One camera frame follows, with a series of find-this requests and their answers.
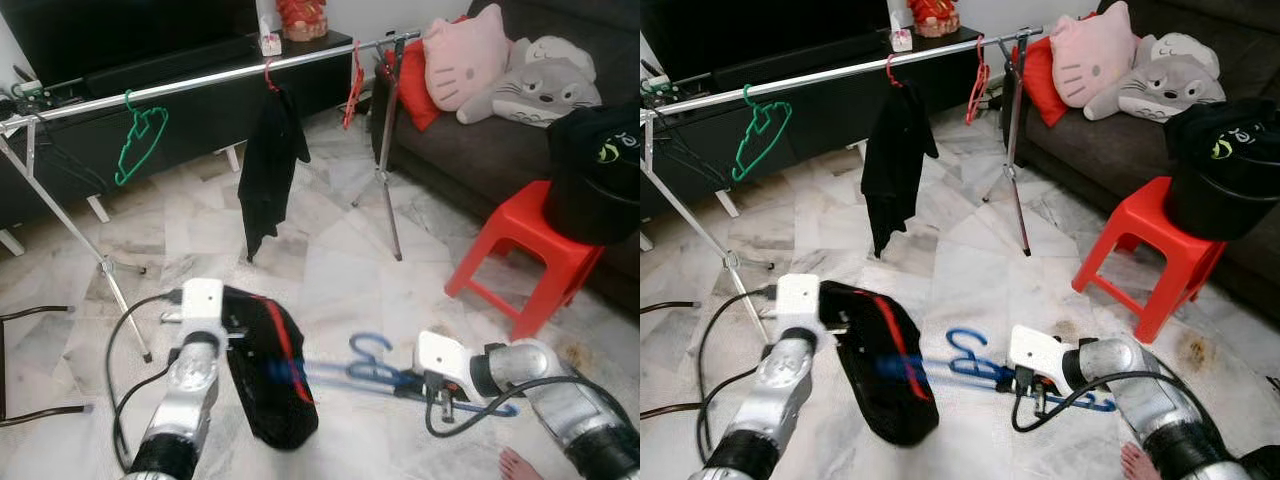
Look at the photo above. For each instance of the blue plastic hanger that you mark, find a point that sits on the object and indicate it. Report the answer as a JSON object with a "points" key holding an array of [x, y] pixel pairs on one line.
{"points": [[975, 365], [370, 372]]}

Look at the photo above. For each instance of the black garment with red trim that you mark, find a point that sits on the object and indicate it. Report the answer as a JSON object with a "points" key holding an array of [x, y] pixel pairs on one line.
{"points": [[265, 380], [880, 375]]}

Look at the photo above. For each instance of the red plastic hanger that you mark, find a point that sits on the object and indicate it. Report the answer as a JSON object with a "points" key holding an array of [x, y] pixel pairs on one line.
{"points": [[353, 95], [977, 90]]}

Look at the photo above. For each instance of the pink plastic hanger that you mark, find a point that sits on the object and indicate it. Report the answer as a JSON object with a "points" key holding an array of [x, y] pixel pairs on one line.
{"points": [[892, 74], [270, 78]]}

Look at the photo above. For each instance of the green plastic hanger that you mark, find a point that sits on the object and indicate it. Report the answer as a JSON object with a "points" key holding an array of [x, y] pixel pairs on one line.
{"points": [[152, 118], [772, 112]]}

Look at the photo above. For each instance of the person bare foot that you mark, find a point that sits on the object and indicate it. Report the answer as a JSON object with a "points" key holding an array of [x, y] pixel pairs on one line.
{"points": [[1142, 465], [520, 468]]}

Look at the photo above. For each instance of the red plastic stool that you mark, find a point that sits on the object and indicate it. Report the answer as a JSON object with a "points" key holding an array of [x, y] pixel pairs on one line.
{"points": [[1140, 215], [530, 225]]}

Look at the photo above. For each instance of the black plastic bucket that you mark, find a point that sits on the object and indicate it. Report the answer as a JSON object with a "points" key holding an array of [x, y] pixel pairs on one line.
{"points": [[1220, 210], [590, 215]]}

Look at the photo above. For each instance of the dark grey sofa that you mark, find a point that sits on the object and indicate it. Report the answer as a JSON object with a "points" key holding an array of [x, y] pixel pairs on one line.
{"points": [[470, 160], [1095, 155]]}

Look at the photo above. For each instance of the plain black shirt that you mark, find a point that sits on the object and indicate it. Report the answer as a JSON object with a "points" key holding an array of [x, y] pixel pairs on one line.
{"points": [[895, 160], [270, 165]]}

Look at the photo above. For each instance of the grey totoro plush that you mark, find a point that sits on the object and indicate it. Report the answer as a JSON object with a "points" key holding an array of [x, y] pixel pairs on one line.
{"points": [[1165, 85], [540, 90]]}

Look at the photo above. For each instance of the pink cat face pillow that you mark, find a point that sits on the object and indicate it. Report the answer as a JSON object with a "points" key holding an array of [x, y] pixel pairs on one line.
{"points": [[465, 60], [1092, 55]]}

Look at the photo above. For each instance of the black television console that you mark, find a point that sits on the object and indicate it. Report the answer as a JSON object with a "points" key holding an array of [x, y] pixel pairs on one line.
{"points": [[830, 125], [200, 130]]}

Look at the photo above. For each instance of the small green white cup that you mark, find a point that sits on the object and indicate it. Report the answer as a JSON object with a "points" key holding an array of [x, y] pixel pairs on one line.
{"points": [[655, 86], [28, 90]]}

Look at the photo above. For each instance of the white pink tissue box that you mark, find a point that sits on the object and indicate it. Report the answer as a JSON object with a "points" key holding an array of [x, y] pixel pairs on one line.
{"points": [[270, 42], [901, 38]]}

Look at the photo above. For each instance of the metal clothes rack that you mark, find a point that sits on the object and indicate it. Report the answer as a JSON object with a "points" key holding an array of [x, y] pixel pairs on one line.
{"points": [[200, 81], [820, 77]]}

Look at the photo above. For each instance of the red buddha statue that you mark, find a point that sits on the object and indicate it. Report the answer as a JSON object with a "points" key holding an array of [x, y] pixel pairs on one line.
{"points": [[302, 18], [934, 15]]}

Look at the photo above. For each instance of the black soundbar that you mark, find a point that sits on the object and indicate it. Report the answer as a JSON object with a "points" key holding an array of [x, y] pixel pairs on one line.
{"points": [[800, 62], [170, 68]]}

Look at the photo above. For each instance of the black flat television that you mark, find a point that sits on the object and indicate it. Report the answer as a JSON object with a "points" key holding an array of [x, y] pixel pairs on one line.
{"points": [[130, 30], [760, 28]]}

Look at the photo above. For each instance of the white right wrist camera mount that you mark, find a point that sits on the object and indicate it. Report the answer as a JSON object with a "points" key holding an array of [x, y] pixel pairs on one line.
{"points": [[1038, 350], [445, 355]]}

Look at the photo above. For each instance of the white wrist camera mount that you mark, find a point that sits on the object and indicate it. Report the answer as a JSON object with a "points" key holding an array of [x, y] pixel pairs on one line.
{"points": [[1038, 350], [203, 305], [445, 355], [798, 300]]}

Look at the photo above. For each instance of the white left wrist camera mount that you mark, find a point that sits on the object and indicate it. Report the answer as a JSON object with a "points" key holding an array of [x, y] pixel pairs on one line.
{"points": [[798, 300], [203, 305]]}

